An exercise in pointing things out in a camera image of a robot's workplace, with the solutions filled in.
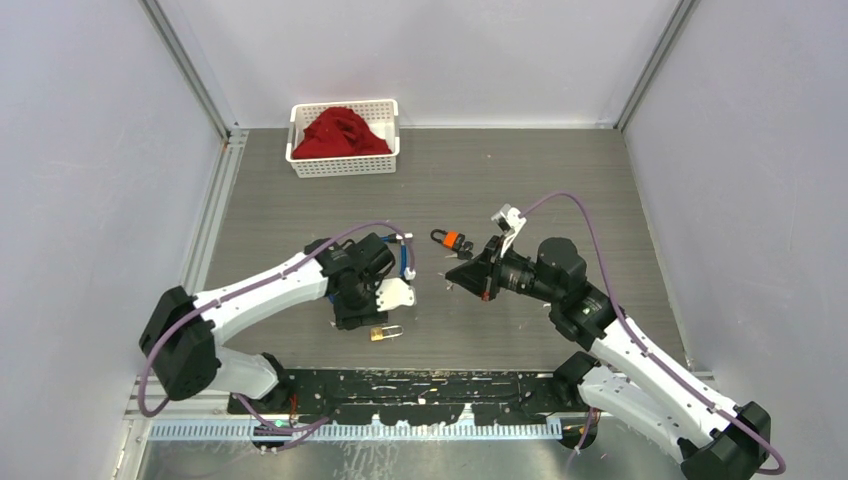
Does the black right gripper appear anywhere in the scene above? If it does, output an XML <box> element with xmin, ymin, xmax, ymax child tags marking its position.
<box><xmin>447</xmin><ymin>233</ymin><xmax>562</xmax><ymax>304</ymax></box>

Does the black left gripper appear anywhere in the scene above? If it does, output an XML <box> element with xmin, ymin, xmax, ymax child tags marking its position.
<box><xmin>334</xmin><ymin>275</ymin><xmax>389</xmax><ymax>329</ymax></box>

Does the orange black padlock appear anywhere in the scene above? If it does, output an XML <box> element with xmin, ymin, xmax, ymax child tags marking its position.
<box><xmin>430</xmin><ymin>229</ymin><xmax>466</xmax><ymax>252</ymax></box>

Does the brass padlock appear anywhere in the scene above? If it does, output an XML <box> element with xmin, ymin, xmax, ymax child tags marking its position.
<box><xmin>369</xmin><ymin>325</ymin><xmax>404</xmax><ymax>342</ymax></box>

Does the blue cable lock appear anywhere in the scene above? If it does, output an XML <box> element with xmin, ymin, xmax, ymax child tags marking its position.
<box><xmin>382</xmin><ymin>233</ymin><xmax>416</xmax><ymax>282</ymax></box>

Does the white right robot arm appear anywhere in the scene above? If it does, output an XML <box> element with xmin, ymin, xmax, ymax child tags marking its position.
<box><xmin>445</xmin><ymin>236</ymin><xmax>771</xmax><ymax>479</ymax></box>

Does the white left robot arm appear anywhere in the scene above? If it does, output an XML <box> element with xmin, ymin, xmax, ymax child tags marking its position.
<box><xmin>139</xmin><ymin>233</ymin><xmax>416</xmax><ymax>413</ymax></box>

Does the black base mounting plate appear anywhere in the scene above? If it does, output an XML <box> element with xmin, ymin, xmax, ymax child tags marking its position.
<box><xmin>227</xmin><ymin>369</ymin><xmax>588</xmax><ymax>426</ymax></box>

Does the red cloth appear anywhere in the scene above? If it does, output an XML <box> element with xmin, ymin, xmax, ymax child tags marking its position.
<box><xmin>292</xmin><ymin>107</ymin><xmax>392</xmax><ymax>160</ymax></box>

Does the white perforated plastic basket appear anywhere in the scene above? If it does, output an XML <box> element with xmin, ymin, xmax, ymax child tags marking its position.
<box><xmin>285</xmin><ymin>99</ymin><xmax>401</xmax><ymax>178</ymax></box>

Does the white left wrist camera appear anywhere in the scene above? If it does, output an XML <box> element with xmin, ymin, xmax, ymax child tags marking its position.
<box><xmin>375</xmin><ymin>277</ymin><xmax>417</xmax><ymax>312</ymax></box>

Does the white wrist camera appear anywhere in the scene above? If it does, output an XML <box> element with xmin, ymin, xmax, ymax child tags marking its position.
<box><xmin>375</xmin><ymin>277</ymin><xmax>417</xmax><ymax>312</ymax></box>
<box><xmin>491</xmin><ymin>204</ymin><xmax>527</xmax><ymax>258</ymax></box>

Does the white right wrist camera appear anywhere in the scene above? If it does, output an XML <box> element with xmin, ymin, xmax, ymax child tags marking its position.
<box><xmin>491</xmin><ymin>204</ymin><xmax>527</xmax><ymax>258</ymax></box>

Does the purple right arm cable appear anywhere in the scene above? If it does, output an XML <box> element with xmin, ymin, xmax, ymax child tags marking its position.
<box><xmin>519</xmin><ymin>192</ymin><xmax>788</xmax><ymax>476</ymax></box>

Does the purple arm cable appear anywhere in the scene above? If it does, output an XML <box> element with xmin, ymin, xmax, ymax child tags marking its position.
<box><xmin>519</xmin><ymin>192</ymin><xmax>788</xmax><ymax>476</ymax></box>
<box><xmin>137</xmin><ymin>221</ymin><xmax>417</xmax><ymax>452</ymax></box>

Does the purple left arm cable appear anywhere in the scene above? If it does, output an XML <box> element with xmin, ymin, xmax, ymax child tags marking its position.
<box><xmin>137</xmin><ymin>221</ymin><xmax>417</xmax><ymax>452</ymax></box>

